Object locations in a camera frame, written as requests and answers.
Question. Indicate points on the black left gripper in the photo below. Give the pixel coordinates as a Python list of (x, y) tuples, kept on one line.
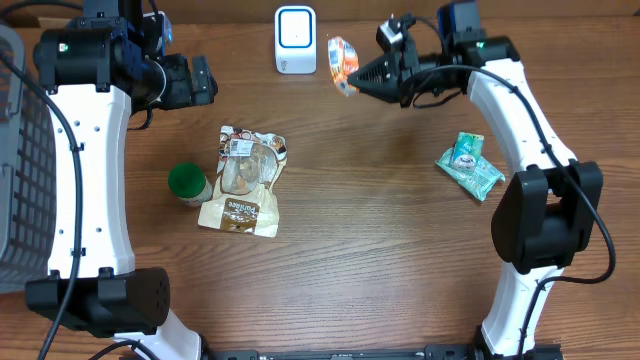
[(201, 81)]

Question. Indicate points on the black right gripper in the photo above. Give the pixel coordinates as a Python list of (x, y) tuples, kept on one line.
[(393, 72)]

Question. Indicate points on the orange tissue packet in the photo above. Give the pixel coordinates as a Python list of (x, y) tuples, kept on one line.
[(343, 61)]

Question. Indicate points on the green lidded jar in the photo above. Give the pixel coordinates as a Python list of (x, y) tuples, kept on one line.
[(189, 183)]

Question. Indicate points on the teal tissue packet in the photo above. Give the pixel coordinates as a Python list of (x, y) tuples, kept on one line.
[(466, 152)]

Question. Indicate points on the beige snack pouch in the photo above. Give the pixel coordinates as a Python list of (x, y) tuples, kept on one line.
[(243, 199)]

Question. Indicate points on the teal wet wipes pack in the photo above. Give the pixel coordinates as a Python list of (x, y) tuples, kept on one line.
[(480, 182)]

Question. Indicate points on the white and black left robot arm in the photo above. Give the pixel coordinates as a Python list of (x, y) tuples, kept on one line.
[(94, 75)]

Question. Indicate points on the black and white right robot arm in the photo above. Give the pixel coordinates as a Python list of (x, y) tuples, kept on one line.
[(549, 209)]

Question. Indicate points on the white barcode scanner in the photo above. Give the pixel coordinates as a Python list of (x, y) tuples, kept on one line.
[(295, 40)]

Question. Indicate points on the grey plastic mesh basket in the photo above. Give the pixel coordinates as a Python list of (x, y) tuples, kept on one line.
[(28, 184)]

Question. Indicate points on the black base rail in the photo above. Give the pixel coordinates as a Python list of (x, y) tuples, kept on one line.
[(340, 355)]

